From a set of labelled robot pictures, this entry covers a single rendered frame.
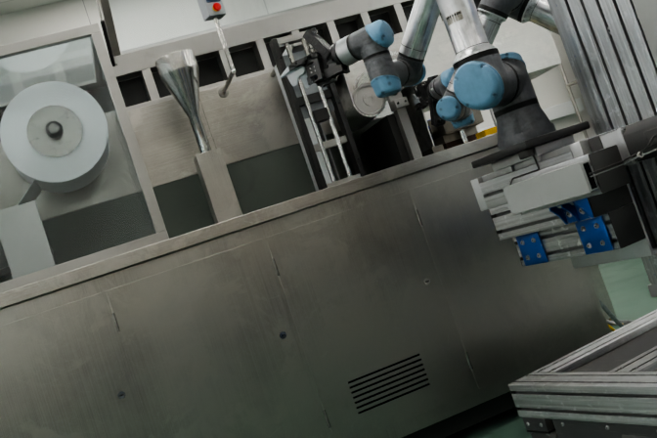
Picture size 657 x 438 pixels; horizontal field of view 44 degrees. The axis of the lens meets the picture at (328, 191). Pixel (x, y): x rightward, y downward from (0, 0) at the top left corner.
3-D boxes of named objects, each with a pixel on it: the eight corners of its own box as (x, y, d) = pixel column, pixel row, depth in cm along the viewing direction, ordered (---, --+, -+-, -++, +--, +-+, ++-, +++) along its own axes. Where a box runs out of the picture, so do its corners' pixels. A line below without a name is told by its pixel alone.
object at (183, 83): (214, 231, 272) (161, 72, 276) (209, 235, 286) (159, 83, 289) (252, 218, 276) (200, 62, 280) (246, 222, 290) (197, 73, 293)
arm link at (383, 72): (415, 87, 219) (401, 49, 220) (394, 89, 210) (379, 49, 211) (391, 98, 224) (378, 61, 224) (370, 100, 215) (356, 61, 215)
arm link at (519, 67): (544, 96, 211) (527, 48, 212) (525, 99, 200) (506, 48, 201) (503, 112, 218) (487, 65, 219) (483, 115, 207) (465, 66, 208)
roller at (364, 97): (360, 118, 287) (349, 87, 287) (341, 134, 311) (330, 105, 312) (390, 109, 290) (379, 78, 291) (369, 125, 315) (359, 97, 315)
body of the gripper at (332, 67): (305, 86, 225) (338, 69, 218) (298, 57, 227) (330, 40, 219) (323, 88, 231) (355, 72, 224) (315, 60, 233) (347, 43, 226)
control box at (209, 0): (211, 14, 278) (201, -14, 278) (203, 21, 283) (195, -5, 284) (229, 12, 282) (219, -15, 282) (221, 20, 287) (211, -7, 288)
